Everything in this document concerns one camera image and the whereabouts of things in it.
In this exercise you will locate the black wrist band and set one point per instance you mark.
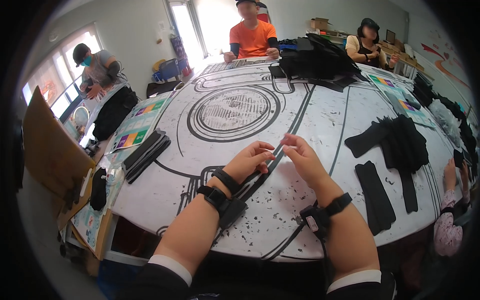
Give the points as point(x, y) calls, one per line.
point(318, 219)
point(227, 206)

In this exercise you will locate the printed paper sheet on board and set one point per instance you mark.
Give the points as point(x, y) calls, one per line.
point(92, 217)

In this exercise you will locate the blue chair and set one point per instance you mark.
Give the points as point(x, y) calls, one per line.
point(170, 69)

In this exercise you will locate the long black fabric strip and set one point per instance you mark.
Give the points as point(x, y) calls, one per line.
point(375, 198)

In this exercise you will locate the person's left hand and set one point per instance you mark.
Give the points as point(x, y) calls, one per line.
point(243, 163)

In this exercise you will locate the white printed table cover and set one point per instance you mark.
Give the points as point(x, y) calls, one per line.
point(232, 112)

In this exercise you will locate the row of black fabric heaps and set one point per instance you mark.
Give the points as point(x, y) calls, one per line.
point(450, 108)

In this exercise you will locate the brown cardboard sheet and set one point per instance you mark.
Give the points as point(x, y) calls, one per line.
point(52, 150)

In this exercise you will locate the clear plastic bag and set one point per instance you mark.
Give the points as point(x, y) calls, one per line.
point(444, 120)

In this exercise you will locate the heap of black fabric strips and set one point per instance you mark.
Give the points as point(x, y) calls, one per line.
point(403, 146)

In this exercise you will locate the person's right hand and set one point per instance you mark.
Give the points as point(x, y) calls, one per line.
point(307, 161)

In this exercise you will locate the stack of black fabric pieces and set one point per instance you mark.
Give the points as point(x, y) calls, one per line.
point(144, 155)

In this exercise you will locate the black phone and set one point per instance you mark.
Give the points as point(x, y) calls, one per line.
point(277, 71)
point(460, 158)

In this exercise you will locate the person's body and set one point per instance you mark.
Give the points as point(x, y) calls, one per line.
point(165, 283)

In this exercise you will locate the black wrist watch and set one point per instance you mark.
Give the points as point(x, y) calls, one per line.
point(226, 180)

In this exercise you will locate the small black fabric piece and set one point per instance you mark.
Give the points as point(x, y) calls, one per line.
point(98, 189)

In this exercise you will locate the large heap of black fabric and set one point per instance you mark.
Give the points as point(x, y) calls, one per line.
point(318, 60)

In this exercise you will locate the colourful chart sheet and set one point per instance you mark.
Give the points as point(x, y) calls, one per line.
point(138, 123)
point(403, 99)

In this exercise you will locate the window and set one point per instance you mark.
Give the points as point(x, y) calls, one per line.
point(63, 71)

